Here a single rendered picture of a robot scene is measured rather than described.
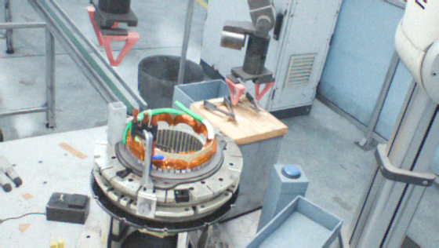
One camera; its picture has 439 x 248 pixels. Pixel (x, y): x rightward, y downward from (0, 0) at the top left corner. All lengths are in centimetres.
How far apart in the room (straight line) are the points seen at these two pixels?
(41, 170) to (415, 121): 104
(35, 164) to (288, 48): 217
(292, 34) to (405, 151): 234
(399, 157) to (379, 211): 13
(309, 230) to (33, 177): 82
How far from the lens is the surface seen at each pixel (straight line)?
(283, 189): 113
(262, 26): 116
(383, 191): 104
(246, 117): 128
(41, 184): 144
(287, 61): 334
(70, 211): 129
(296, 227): 101
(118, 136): 102
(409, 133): 99
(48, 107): 309
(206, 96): 146
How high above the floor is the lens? 167
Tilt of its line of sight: 27 degrees down
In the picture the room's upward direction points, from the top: 11 degrees clockwise
